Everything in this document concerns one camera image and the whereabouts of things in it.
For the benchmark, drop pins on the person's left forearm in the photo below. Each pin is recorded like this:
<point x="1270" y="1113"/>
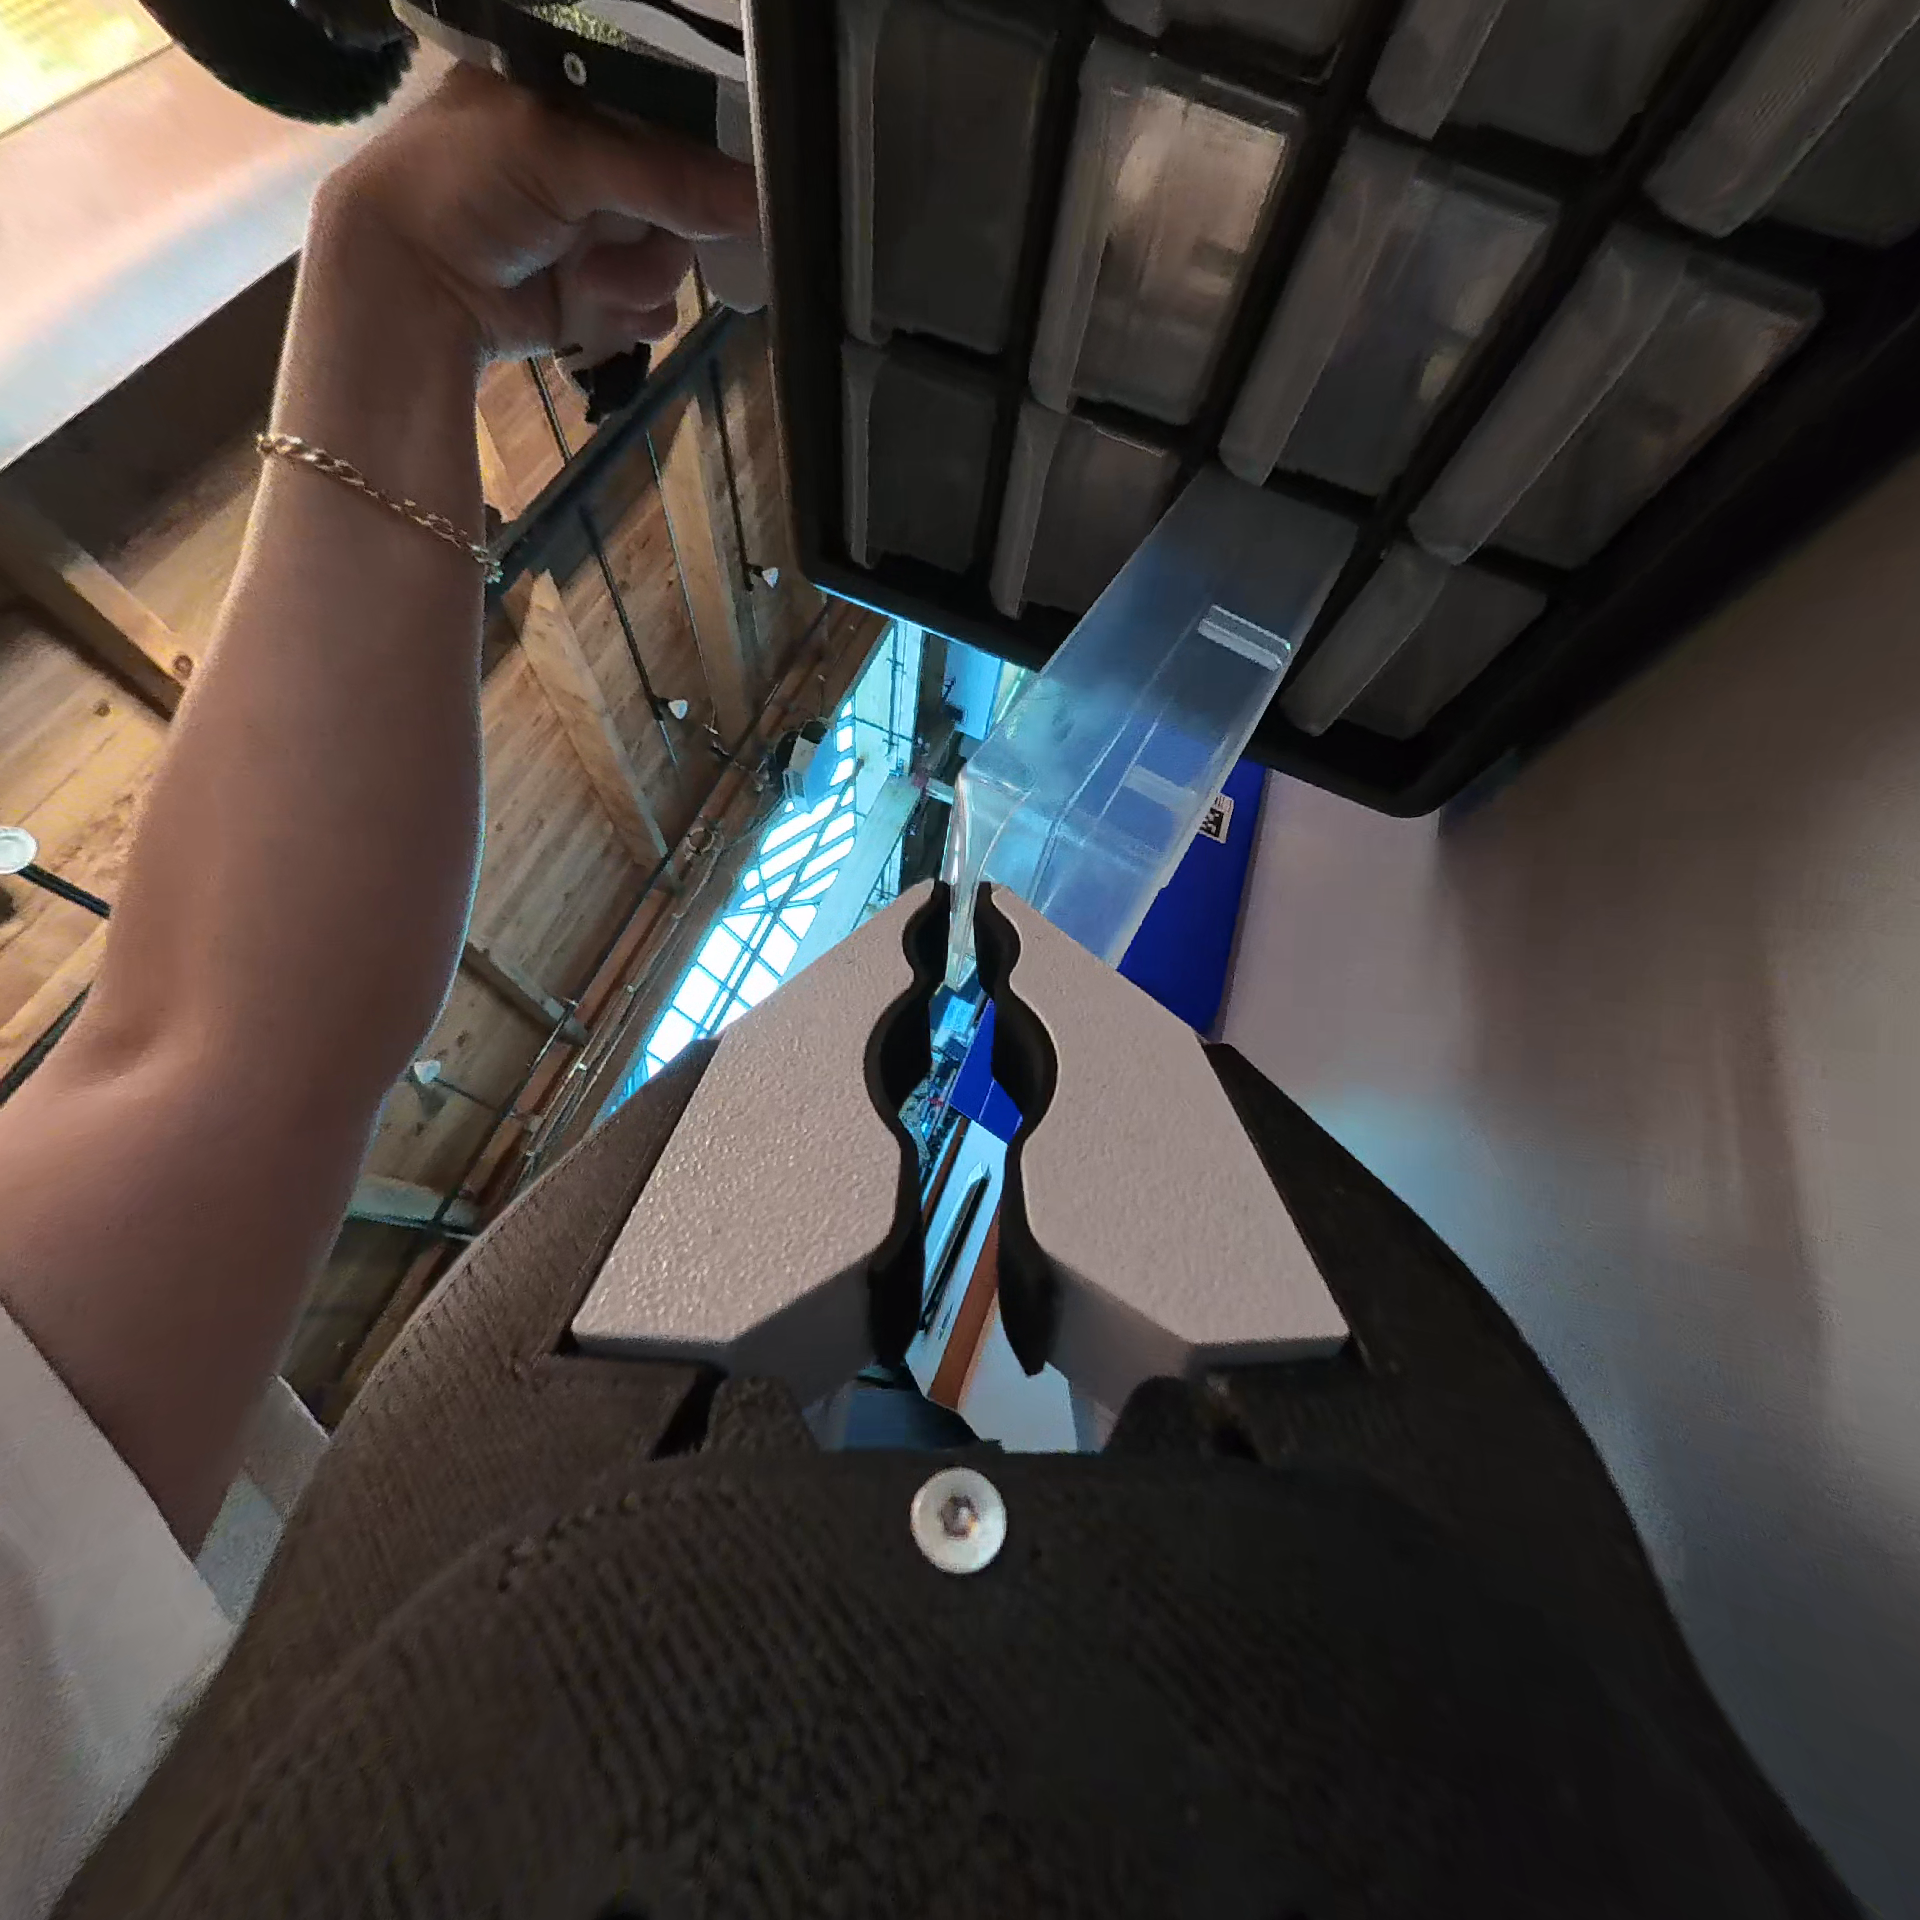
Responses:
<point x="254" y="902"/>

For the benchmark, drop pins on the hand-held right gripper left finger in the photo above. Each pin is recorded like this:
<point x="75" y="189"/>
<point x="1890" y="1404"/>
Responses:
<point x="750" y="1184"/>

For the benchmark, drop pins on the black drawer cabinet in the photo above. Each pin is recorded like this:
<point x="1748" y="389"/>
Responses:
<point x="796" y="301"/>

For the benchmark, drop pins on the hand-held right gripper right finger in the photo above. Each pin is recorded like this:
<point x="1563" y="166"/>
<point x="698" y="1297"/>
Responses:
<point x="1171" y="1184"/>

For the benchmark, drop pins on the person's white shirt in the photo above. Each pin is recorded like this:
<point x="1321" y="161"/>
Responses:
<point x="90" y="1651"/>

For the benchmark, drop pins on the clear plastic parts drawer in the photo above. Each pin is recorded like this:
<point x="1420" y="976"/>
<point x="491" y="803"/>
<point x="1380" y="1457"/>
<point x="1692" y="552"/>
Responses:
<point x="1141" y="721"/>

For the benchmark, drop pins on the rows of clear cabinet drawers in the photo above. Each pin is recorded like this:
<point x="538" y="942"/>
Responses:
<point x="1155" y="224"/>

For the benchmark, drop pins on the person's left hand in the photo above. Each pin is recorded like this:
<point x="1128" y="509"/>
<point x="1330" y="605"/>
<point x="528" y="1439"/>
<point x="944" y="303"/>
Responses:
<point x="481" y="211"/>

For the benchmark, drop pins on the bright window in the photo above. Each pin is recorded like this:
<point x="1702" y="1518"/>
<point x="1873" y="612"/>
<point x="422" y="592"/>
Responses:
<point x="779" y="902"/>

